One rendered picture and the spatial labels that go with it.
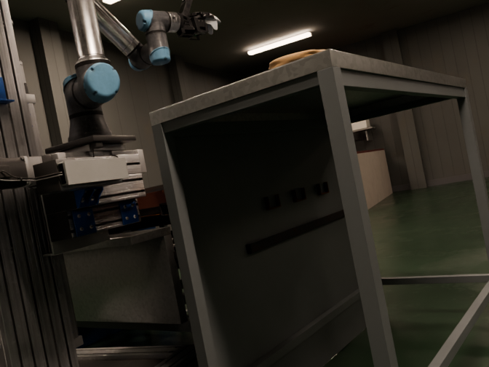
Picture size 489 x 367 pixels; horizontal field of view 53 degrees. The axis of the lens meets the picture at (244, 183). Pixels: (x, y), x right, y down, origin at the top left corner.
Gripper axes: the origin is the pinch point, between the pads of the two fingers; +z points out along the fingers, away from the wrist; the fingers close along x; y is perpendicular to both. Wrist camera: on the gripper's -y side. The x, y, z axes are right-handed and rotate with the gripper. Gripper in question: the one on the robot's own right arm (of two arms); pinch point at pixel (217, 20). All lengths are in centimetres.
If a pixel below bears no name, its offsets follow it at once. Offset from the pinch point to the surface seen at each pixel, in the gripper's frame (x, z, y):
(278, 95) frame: 62, -41, 56
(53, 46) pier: -417, 95, -199
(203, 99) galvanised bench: 41, -48, 48
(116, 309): -68, -43, 102
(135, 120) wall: -510, 229, -128
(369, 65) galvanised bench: 72, -17, 53
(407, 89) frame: 64, 10, 57
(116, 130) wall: -491, 184, -109
